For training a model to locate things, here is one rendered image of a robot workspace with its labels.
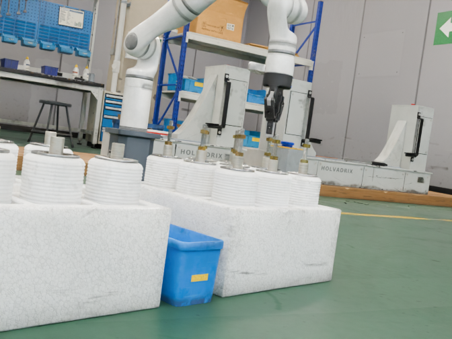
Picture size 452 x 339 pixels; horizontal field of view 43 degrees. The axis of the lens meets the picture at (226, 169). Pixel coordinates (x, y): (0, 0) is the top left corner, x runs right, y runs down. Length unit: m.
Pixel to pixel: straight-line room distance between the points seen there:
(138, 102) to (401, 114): 3.47
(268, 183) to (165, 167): 0.25
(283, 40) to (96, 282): 0.80
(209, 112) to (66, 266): 3.03
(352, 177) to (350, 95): 4.20
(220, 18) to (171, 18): 5.04
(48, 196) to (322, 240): 0.71
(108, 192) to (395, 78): 7.14
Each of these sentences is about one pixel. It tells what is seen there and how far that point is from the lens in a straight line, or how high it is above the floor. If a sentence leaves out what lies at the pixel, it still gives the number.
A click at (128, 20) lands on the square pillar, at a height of 1.70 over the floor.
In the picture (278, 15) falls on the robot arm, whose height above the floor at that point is 0.63.
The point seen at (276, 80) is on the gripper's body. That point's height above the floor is 0.48.
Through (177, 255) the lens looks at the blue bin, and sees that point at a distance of 1.05.
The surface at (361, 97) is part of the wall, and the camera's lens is 8.36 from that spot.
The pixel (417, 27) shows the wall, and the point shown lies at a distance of 7.91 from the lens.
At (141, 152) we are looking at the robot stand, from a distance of 1.88.
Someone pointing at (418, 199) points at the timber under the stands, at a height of 0.04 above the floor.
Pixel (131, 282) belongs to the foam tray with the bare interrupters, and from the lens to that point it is 1.00.
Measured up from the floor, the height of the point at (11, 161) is 0.24.
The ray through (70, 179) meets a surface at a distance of 0.92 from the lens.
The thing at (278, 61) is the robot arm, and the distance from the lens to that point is 1.46.
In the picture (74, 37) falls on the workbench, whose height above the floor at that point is 1.31.
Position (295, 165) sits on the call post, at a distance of 1.65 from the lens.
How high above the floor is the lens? 0.31
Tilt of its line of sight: 3 degrees down
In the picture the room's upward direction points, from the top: 8 degrees clockwise
